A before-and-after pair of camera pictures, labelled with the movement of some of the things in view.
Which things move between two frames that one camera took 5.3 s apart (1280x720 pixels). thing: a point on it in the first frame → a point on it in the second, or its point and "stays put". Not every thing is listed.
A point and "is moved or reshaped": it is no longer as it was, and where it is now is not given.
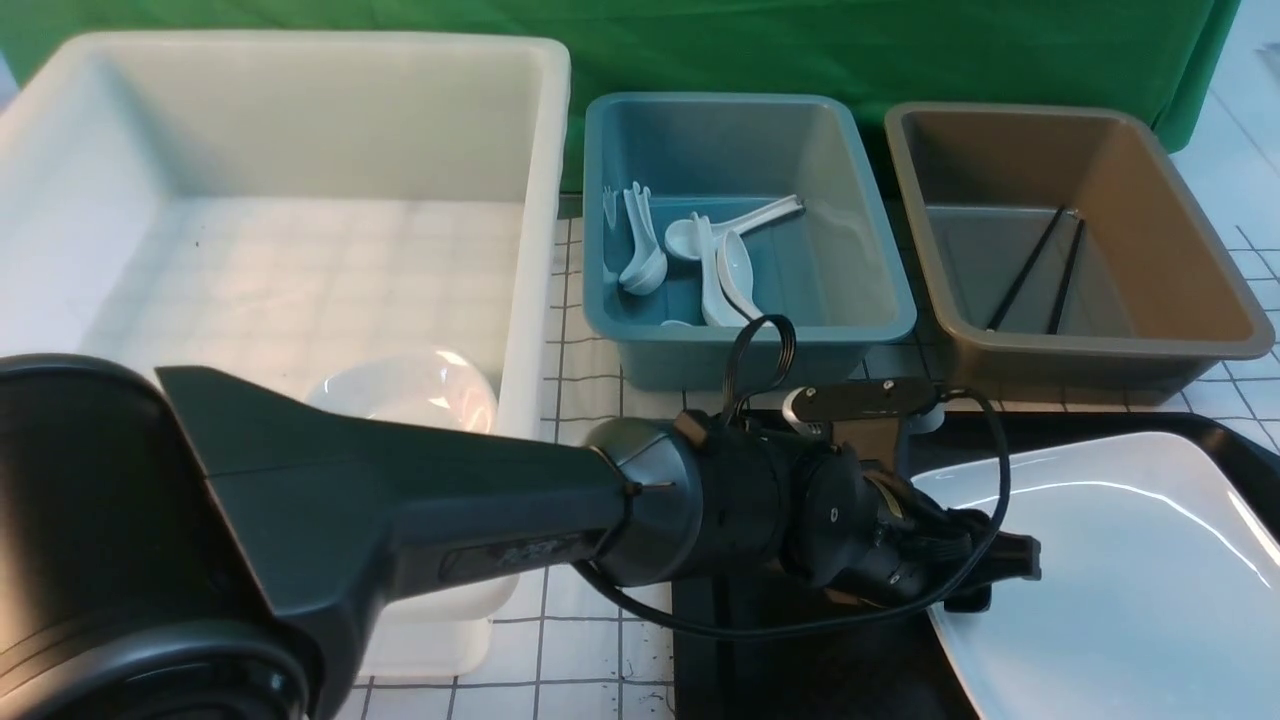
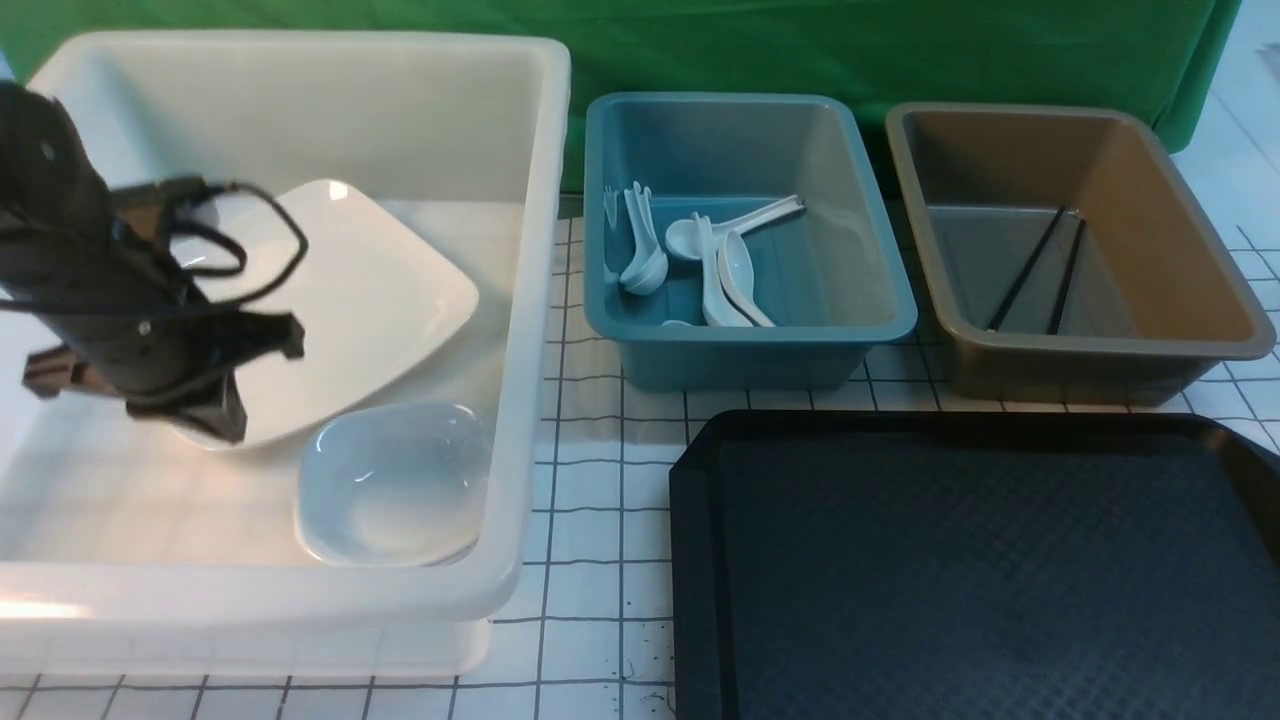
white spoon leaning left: x=647 y=270 stays put
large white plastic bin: x=279 y=207 stays put
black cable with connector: x=1052 y=329 stays put
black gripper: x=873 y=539 → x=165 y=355
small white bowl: x=430 y=388 is moved or reshaped
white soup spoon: x=735 y=268 stays put
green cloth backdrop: x=1161 y=56 stays put
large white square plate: x=1159 y=590 → x=367 y=298
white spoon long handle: x=681 y=236 stays put
